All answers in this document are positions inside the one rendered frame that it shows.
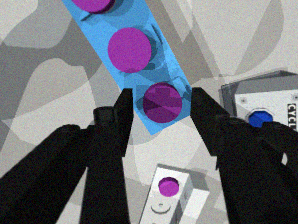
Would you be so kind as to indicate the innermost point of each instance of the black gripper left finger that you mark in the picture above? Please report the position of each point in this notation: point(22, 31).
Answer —
point(37, 189)

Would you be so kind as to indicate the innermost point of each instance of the white key housing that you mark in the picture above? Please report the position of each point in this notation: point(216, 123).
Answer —
point(262, 100)

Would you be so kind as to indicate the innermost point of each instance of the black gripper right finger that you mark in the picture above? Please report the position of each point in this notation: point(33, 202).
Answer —
point(251, 173)

